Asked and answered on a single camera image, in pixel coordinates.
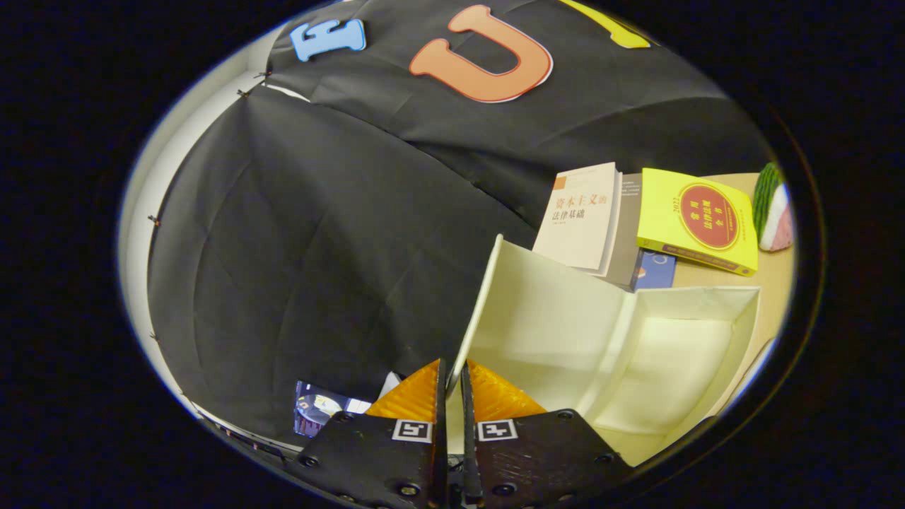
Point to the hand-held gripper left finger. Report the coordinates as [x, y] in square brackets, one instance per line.
[382, 459]

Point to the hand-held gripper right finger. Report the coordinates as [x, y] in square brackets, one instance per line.
[537, 459]

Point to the cream fabric storage box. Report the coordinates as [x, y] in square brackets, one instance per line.
[565, 318]

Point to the blue book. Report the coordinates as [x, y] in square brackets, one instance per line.
[654, 272]

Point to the grey book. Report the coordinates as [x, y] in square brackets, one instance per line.
[629, 247]

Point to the beige paperback book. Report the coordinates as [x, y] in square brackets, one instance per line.
[576, 219]

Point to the yellow book with red circle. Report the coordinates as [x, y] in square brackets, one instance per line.
[664, 212]

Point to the watermelon slice plush toy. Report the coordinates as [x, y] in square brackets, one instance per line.
[774, 219]

